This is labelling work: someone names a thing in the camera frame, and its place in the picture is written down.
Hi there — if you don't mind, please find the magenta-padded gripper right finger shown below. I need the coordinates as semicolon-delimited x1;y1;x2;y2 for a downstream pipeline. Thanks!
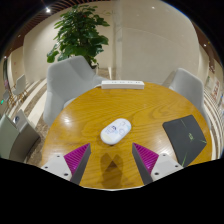
131;142;184;185

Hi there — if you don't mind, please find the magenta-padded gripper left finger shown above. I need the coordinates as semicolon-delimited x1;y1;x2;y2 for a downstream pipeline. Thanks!
40;143;92;185

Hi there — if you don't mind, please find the white printed computer mouse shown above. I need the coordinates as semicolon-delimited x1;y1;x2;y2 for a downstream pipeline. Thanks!
100;118;132;146

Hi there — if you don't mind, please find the black mouse pad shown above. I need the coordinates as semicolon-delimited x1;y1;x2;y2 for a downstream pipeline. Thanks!
162;114;208;168

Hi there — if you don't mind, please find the grey-green armchair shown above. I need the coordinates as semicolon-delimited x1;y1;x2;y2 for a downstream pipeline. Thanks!
0;109;41;163

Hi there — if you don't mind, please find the light grey shell chair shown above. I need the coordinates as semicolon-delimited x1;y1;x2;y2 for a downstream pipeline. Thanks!
43;55;108;127
168;67;212;128

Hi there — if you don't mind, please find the white power strip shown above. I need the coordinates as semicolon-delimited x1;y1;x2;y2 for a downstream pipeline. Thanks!
100;79;146;90

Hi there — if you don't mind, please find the small grey chair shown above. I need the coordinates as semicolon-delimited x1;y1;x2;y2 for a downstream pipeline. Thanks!
12;73;28;101

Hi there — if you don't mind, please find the green leafy potted plant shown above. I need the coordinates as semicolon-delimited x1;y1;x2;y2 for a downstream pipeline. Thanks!
46;3;111;75

